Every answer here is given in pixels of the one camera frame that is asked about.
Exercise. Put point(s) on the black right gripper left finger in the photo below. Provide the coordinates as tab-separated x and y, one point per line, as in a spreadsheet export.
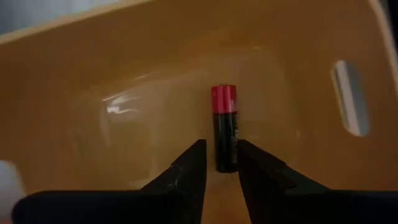
174	199

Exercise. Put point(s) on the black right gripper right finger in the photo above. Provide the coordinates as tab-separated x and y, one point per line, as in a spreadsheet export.
273	199

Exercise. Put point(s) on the red and black battery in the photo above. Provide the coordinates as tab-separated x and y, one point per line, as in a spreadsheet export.
224	124

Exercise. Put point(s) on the yellow plastic bin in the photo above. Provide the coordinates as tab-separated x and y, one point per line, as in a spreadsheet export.
93	77

